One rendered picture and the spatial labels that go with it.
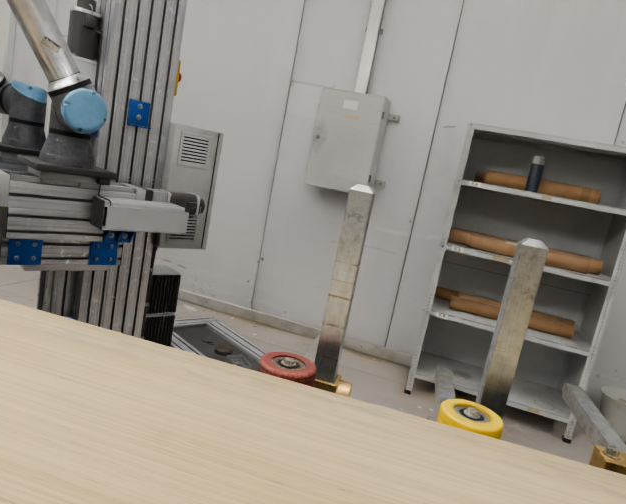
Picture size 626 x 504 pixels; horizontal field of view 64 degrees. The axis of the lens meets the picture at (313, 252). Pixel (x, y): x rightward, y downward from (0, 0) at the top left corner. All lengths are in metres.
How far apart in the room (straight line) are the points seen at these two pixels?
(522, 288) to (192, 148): 1.47
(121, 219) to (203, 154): 0.53
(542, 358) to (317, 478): 3.00
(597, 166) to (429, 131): 0.97
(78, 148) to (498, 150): 2.39
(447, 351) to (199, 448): 2.97
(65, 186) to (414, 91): 2.29
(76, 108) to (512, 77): 2.52
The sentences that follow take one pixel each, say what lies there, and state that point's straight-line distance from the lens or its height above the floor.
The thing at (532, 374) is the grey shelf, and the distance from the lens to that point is 3.47.
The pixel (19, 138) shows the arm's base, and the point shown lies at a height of 1.07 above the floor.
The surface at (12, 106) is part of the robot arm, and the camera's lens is 2.17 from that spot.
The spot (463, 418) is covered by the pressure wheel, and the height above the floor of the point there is 0.91.
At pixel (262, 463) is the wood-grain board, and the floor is 0.90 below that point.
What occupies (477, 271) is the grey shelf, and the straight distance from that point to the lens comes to 3.30.
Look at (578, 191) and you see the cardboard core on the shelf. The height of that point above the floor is 1.31.
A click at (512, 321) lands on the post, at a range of 0.77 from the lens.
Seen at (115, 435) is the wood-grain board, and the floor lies 0.90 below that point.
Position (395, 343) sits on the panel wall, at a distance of 3.45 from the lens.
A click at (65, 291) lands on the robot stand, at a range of 2.02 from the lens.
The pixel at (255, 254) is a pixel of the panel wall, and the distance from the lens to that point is 3.60.
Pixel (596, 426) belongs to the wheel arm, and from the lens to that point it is 1.00.
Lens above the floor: 1.18
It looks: 10 degrees down
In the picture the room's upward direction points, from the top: 11 degrees clockwise
